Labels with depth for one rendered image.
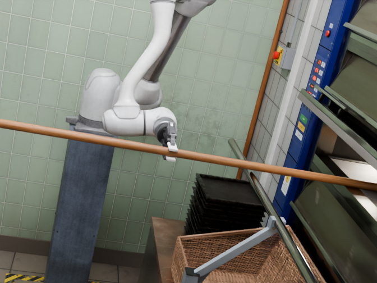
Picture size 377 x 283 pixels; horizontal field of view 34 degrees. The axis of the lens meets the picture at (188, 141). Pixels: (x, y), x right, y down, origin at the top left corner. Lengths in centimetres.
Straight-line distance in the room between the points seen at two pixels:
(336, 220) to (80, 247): 124
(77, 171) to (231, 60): 109
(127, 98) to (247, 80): 115
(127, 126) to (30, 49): 108
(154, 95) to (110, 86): 23
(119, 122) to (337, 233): 92
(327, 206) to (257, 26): 125
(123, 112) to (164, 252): 72
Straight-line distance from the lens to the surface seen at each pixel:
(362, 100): 230
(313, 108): 234
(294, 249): 172
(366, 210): 216
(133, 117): 237
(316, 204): 254
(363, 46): 241
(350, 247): 224
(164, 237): 289
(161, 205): 358
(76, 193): 285
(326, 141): 263
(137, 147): 210
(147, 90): 278
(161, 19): 243
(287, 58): 306
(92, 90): 272
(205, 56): 333
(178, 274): 252
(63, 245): 297
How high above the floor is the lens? 189
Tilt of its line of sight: 18 degrees down
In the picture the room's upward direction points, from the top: 13 degrees clockwise
